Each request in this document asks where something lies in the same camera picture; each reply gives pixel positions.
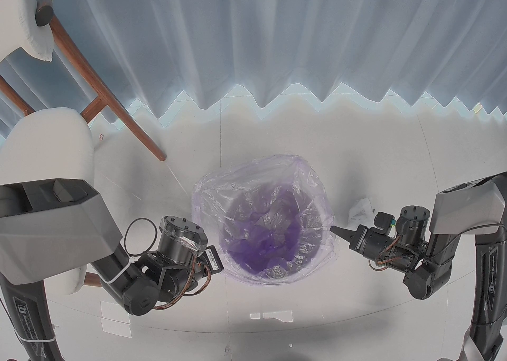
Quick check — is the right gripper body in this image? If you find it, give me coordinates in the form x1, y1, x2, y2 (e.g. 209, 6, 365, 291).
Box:
349, 225, 397, 268

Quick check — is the crumpled white paper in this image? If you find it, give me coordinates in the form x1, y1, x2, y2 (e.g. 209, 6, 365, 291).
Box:
346, 198, 375, 229

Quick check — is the white curtain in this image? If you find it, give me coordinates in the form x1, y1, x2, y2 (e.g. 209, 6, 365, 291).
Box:
0, 0, 507, 142

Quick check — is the white cushioned wooden chair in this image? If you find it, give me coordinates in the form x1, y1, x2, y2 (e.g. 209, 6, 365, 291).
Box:
0, 0, 166, 297

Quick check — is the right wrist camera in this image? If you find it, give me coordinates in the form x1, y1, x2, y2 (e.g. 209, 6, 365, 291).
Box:
373, 212, 397, 234

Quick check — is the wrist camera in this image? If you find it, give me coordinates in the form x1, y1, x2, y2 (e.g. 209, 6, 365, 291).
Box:
204, 245, 225, 273
373, 212, 397, 234

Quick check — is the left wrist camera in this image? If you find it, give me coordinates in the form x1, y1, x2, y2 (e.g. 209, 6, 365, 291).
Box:
204, 245, 225, 273

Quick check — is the black cable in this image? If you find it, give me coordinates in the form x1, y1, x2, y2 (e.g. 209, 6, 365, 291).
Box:
123, 218, 159, 258

